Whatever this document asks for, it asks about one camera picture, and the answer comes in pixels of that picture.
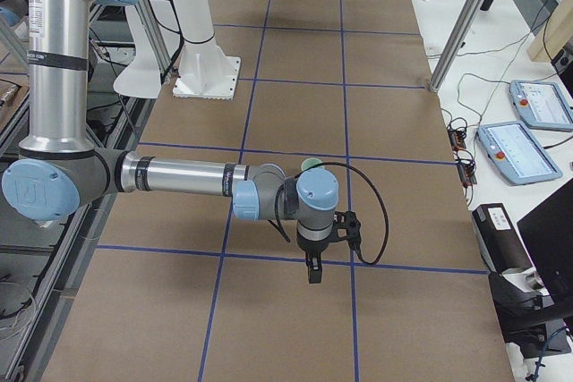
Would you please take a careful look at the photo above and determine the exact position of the black box with label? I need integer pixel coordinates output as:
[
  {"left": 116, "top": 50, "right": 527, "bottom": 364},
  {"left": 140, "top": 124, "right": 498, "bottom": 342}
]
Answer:
[{"left": 472, "top": 203, "right": 533, "bottom": 274}]

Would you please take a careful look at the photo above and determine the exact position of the near teach pendant tablet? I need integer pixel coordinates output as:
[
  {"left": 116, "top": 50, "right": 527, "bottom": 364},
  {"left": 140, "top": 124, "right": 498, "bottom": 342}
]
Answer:
[{"left": 476, "top": 121, "right": 562, "bottom": 185}]

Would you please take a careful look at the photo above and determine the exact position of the white pedestal mount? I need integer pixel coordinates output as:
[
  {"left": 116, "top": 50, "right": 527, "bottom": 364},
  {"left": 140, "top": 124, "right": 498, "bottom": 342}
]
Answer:
[{"left": 114, "top": 0, "right": 241, "bottom": 100}]

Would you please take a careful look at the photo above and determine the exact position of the aluminium frame post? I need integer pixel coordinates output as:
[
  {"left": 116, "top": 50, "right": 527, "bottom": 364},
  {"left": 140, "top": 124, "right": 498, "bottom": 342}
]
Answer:
[{"left": 428, "top": 0, "right": 483, "bottom": 93}]

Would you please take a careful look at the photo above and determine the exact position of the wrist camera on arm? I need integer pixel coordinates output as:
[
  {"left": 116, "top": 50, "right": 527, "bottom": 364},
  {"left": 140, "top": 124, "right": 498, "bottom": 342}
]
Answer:
[{"left": 329, "top": 211, "right": 362, "bottom": 252}]

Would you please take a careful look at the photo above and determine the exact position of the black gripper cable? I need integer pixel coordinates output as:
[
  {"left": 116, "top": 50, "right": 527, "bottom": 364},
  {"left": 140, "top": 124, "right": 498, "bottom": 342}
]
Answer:
[{"left": 267, "top": 162, "right": 389, "bottom": 266}]

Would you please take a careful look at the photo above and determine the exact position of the teach pendant tablet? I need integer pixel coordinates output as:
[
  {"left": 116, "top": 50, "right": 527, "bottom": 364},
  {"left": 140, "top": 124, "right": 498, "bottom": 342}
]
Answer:
[
  {"left": 476, "top": 121, "right": 562, "bottom": 185},
  {"left": 509, "top": 81, "right": 572, "bottom": 132}
]

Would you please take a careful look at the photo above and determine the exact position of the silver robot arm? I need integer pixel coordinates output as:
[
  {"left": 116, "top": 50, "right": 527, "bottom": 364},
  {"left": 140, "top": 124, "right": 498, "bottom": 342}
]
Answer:
[{"left": 2, "top": 0, "right": 338, "bottom": 284}]

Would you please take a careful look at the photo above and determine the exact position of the far teach pendant tablet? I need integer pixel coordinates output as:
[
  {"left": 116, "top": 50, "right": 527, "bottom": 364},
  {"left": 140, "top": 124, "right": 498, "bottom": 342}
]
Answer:
[{"left": 509, "top": 81, "right": 572, "bottom": 132}]

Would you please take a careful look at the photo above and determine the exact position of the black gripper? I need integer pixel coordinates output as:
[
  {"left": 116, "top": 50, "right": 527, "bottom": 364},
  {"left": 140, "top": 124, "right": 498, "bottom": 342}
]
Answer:
[{"left": 298, "top": 238, "right": 329, "bottom": 284}]

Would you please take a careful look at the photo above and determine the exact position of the black monitor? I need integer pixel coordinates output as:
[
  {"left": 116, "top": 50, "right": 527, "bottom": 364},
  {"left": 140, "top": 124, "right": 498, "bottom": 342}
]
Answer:
[{"left": 517, "top": 181, "right": 572, "bottom": 301}]

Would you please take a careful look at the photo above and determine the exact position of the green plastic cup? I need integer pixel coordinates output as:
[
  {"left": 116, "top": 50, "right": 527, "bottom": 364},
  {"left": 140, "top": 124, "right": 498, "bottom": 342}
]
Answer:
[{"left": 301, "top": 157, "right": 321, "bottom": 171}]

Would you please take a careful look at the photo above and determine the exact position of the small circuit board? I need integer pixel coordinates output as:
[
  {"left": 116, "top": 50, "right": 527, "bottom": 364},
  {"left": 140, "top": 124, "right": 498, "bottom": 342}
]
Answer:
[
  {"left": 448, "top": 128, "right": 466, "bottom": 151},
  {"left": 457, "top": 159, "right": 476, "bottom": 188}
]

